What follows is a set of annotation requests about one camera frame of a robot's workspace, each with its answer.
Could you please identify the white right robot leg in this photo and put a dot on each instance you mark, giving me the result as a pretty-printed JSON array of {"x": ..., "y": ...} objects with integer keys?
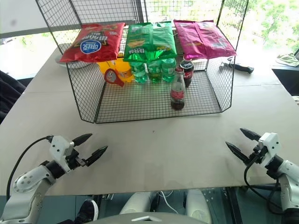
[{"x": 197, "y": 205}]

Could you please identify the dark side desk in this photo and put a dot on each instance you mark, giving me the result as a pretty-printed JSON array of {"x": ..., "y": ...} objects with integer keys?
[{"x": 287, "y": 79}]

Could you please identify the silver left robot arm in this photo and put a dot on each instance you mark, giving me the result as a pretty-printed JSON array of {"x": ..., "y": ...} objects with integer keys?
[{"x": 25, "y": 184}]

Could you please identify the black fabric seat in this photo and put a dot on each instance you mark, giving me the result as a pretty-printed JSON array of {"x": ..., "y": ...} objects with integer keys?
[{"x": 9, "y": 93}]

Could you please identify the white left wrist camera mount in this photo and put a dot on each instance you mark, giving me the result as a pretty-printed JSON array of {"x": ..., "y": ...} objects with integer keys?
[{"x": 59, "y": 149}]

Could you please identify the white robot leg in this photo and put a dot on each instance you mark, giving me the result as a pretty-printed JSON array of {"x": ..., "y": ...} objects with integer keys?
[
  {"x": 136, "y": 201},
  {"x": 197, "y": 205}
]

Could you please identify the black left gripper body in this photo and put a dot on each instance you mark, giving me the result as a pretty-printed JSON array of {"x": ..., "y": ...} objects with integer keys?
[{"x": 73, "y": 159}]

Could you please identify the glass cola bottle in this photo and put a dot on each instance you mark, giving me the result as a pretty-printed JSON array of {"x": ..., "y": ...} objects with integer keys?
[{"x": 178, "y": 93}]

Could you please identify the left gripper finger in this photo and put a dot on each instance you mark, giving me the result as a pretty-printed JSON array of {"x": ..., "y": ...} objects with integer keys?
[
  {"x": 97, "y": 155},
  {"x": 81, "y": 139}
]

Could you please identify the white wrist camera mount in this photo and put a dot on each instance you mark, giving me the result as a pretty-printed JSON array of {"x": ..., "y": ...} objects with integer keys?
[
  {"x": 271, "y": 147},
  {"x": 59, "y": 149}
]

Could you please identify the white left robot leg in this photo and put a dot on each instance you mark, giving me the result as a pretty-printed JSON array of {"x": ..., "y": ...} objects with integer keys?
[{"x": 136, "y": 201}]

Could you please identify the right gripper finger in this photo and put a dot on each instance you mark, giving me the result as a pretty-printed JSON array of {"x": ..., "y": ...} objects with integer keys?
[
  {"x": 251, "y": 135},
  {"x": 238, "y": 151}
]

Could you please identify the red metal bottle cap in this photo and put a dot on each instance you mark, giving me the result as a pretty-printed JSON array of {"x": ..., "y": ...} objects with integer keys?
[{"x": 179, "y": 69}]

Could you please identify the black sneaker white sole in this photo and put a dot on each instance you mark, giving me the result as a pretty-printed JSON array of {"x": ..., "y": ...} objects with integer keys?
[{"x": 87, "y": 211}]

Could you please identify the green chip bag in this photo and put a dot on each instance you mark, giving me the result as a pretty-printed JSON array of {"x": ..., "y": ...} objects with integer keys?
[{"x": 149, "y": 42}]

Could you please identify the green cloth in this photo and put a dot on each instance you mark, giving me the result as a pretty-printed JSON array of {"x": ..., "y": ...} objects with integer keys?
[{"x": 288, "y": 59}]

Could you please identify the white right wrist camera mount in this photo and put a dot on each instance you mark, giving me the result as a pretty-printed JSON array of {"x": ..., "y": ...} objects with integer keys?
[{"x": 271, "y": 147}]

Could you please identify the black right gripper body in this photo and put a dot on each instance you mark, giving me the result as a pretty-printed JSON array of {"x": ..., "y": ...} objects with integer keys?
[{"x": 258, "y": 155}]

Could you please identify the plastic cola bottle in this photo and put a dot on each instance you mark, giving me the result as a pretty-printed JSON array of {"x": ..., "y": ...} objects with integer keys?
[{"x": 187, "y": 72}]

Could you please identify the green plastic soda bottle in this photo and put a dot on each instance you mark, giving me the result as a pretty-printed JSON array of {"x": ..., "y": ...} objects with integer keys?
[
  {"x": 139, "y": 72},
  {"x": 168, "y": 70},
  {"x": 154, "y": 71}
]

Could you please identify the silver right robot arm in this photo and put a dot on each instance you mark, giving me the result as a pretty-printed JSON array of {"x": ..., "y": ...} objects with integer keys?
[{"x": 289, "y": 179}]

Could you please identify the magenta chip bag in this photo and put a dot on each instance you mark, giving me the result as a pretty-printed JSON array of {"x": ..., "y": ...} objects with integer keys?
[{"x": 203, "y": 39}]

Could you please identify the red chip bag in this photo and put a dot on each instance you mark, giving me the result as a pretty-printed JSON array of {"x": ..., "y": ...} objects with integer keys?
[{"x": 93, "y": 44}]

